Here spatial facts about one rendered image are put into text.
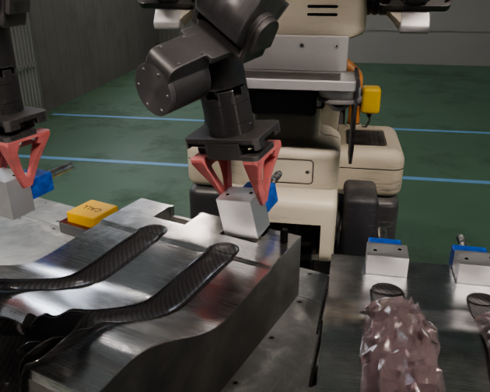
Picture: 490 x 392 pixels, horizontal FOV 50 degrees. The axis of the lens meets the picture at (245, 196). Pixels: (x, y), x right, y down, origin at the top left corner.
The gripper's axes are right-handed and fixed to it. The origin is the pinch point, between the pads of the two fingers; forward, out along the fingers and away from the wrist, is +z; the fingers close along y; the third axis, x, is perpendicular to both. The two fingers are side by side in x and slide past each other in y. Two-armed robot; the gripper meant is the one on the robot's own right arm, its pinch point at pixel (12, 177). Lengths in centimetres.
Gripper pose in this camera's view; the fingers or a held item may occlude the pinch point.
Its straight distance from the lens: 77.4
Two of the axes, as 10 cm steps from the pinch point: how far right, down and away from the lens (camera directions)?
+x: 4.8, -3.6, 8.0
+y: 8.8, 1.9, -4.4
